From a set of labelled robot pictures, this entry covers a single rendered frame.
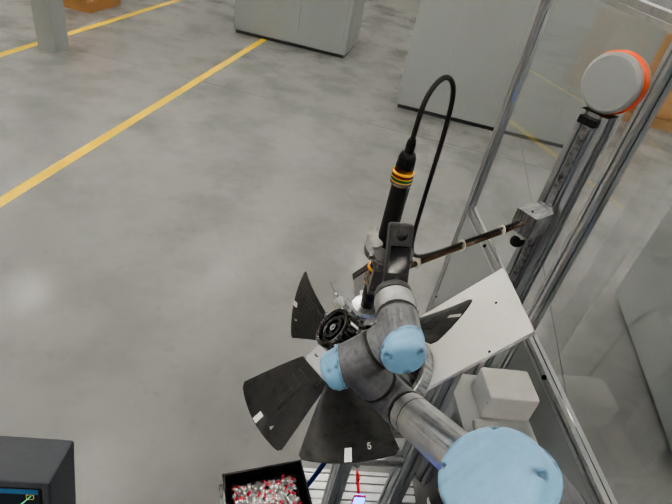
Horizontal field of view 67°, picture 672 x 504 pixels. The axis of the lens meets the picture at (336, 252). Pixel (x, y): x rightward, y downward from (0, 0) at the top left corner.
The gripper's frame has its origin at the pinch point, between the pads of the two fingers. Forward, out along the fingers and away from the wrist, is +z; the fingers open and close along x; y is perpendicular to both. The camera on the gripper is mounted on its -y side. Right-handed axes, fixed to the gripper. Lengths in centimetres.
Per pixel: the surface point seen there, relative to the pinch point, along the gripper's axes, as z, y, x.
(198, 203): 250, 161, -83
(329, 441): -24, 44, -6
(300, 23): 726, 128, -19
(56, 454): -36, 35, -59
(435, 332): -11.7, 17.9, 14.4
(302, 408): -5, 58, -10
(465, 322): 11.5, 35.5, 33.0
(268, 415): -4, 63, -19
